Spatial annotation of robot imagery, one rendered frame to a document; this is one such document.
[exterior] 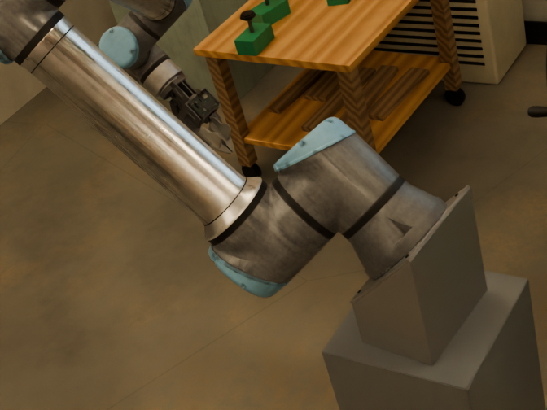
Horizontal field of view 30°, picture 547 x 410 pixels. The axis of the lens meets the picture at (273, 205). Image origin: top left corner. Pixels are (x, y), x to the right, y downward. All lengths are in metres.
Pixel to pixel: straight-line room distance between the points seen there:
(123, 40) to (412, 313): 0.91
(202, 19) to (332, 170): 2.02
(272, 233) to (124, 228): 1.69
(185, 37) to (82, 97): 2.08
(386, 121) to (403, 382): 1.47
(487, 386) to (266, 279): 0.45
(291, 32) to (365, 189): 1.40
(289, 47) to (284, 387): 1.00
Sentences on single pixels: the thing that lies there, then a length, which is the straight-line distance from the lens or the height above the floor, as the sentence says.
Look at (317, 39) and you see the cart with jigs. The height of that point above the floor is 0.53.
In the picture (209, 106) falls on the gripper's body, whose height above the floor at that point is 0.76.
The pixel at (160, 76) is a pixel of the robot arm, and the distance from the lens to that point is 2.40.
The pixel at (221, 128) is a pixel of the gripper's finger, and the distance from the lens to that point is 2.42.
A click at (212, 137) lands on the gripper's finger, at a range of 2.40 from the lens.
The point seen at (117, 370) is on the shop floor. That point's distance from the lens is 2.93.
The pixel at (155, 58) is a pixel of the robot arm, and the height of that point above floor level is 0.87.
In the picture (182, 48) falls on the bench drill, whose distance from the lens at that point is 3.87.
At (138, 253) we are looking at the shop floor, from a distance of 3.31.
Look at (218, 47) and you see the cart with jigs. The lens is 3.16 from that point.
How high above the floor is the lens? 1.91
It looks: 35 degrees down
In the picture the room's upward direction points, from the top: 17 degrees counter-clockwise
